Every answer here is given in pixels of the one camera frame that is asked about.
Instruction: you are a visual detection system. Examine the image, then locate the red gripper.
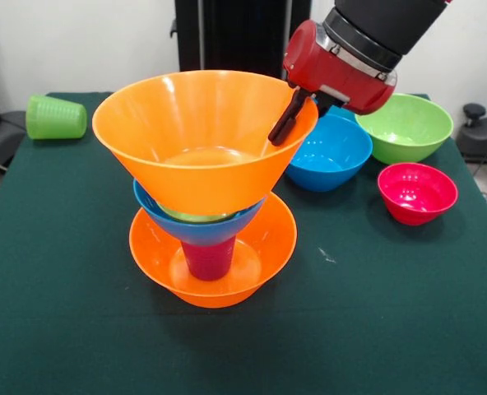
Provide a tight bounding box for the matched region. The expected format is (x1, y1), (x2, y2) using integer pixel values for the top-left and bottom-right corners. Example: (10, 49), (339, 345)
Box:
(267, 19), (398, 147)

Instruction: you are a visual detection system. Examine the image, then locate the large orange plastic bowl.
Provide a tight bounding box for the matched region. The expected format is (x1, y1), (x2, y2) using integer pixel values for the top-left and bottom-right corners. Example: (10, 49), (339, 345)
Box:
(91, 70), (319, 216)
(128, 191), (299, 309)

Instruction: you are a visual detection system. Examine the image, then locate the small green plastic bowl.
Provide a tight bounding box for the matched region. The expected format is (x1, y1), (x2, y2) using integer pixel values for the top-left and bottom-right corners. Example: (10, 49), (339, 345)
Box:
(156, 201), (240, 225)

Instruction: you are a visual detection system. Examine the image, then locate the blue plastic bowl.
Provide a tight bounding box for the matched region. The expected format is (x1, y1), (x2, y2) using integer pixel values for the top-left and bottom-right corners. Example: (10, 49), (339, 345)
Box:
(132, 179), (269, 247)
(284, 113), (373, 193)

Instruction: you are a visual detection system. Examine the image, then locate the purple plastic cup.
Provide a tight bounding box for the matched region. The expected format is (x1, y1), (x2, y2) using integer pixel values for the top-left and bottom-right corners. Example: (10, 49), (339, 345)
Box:
(180, 238), (237, 282)

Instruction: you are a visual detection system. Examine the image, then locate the green plastic cup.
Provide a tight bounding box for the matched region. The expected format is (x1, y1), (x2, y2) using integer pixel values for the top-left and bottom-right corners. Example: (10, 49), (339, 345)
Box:
(25, 94), (88, 141)

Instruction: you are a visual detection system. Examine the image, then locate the large green plastic bowl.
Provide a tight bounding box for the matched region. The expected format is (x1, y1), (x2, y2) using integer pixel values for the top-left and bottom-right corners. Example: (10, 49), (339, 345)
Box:
(354, 93), (455, 165)

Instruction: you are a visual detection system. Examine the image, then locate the small pink plastic bowl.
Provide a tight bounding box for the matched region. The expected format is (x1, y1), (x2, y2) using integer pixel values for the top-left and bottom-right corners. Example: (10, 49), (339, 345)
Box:
(377, 162), (459, 227)

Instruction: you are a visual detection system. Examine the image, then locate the black stand base with knob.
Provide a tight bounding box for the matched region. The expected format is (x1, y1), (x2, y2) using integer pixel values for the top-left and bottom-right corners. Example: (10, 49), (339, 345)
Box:
(457, 102), (487, 165)

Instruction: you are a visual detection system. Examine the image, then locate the dark green table cloth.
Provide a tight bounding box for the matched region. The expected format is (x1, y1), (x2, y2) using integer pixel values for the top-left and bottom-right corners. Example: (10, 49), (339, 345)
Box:
(0, 91), (487, 395)

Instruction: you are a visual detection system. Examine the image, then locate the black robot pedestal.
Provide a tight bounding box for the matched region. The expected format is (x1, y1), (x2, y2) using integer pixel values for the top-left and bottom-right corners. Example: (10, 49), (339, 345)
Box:
(169, 0), (313, 83)

